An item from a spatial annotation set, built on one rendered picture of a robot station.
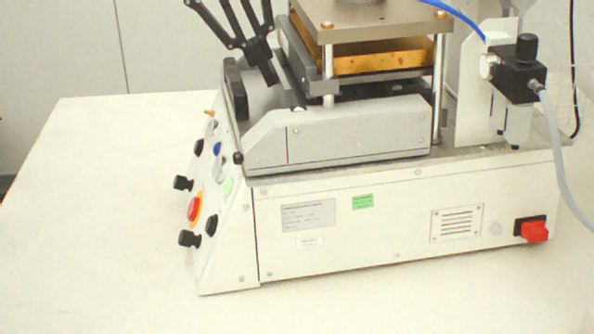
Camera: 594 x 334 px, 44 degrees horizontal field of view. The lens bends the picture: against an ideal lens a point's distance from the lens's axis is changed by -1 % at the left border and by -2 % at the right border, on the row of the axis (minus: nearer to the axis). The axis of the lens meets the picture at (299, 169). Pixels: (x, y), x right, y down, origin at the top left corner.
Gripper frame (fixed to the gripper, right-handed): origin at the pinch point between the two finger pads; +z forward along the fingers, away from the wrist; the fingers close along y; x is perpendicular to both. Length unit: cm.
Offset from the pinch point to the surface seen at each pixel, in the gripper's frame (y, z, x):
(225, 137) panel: 9.6, 8.5, 0.4
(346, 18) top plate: -12.4, -4.8, 9.9
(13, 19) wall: 71, 11, -150
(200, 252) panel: 19.4, 18.3, 11.1
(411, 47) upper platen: -19.2, 3.1, 9.5
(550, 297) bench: -23, 37, 28
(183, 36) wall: 22, 39, -143
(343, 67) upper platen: -9.6, 1.2, 10.4
